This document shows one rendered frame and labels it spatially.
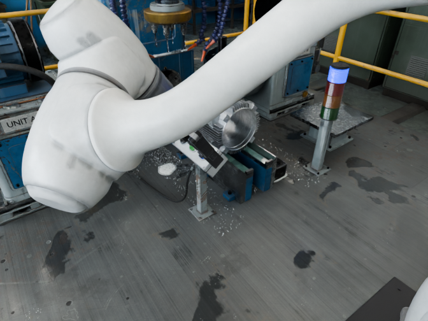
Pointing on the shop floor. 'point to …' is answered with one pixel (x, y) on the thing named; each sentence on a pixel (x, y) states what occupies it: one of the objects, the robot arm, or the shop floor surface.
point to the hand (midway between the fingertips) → (211, 155)
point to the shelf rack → (215, 12)
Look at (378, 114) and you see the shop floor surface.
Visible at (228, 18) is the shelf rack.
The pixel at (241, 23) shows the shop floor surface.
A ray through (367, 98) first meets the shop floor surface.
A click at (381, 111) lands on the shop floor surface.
